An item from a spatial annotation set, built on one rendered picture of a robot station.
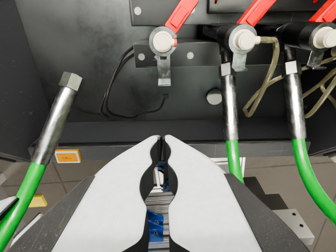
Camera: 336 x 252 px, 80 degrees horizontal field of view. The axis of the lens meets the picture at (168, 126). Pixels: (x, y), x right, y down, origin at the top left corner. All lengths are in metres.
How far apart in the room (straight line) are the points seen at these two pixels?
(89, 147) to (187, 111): 0.26
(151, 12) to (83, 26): 0.22
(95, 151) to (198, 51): 0.30
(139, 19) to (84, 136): 0.30
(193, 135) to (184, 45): 0.22
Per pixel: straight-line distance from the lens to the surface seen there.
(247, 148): 0.48
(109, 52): 0.51
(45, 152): 0.23
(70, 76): 0.23
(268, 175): 1.96
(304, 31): 0.27
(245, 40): 0.22
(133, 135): 0.49
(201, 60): 0.35
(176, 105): 0.53
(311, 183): 0.27
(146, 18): 0.34
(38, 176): 0.24
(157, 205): 0.89
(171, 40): 0.21
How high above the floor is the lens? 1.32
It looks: 62 degrees down
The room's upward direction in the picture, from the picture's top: 180 degrees clockwise
